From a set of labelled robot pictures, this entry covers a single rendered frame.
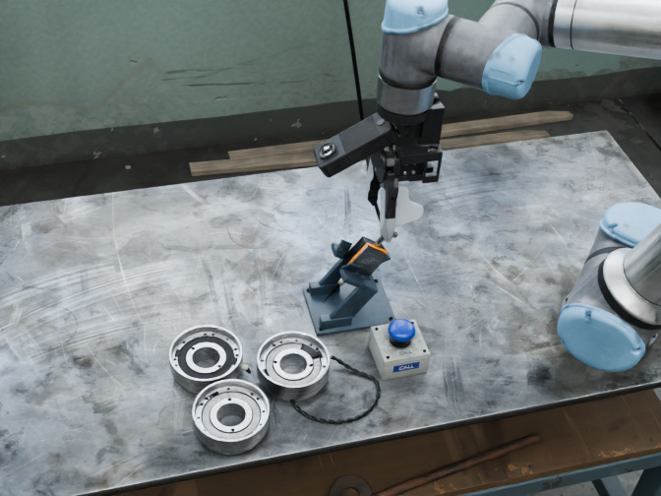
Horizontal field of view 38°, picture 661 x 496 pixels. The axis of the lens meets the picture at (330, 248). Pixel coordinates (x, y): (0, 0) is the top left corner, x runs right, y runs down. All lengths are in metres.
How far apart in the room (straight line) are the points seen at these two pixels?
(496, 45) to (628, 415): 0.86
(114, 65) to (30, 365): 1.59
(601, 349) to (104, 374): 0.70
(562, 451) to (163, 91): 1.77
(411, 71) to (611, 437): 0.83
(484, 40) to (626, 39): 0.18
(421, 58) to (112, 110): 1.93
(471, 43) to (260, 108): 1.97
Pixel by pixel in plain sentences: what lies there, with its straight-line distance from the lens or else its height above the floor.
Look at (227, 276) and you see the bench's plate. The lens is 1.54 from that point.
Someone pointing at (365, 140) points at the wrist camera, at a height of 1.14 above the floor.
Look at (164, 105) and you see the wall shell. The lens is 3.01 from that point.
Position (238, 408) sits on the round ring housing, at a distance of 1.34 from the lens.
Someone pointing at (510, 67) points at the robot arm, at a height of 1.30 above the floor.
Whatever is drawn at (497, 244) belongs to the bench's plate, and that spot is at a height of 0.80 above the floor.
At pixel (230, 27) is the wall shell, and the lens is 2.90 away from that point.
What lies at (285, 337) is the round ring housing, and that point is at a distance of 1.41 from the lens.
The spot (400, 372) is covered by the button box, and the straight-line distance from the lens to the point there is 1.40.
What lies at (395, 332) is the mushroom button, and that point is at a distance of 1.37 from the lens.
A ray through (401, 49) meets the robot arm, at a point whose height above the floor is 1.29.
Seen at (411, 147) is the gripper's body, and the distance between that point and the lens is 1.28.
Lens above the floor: 1.89
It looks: 43 degrees down
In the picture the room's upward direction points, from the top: 4 degrees clockwise
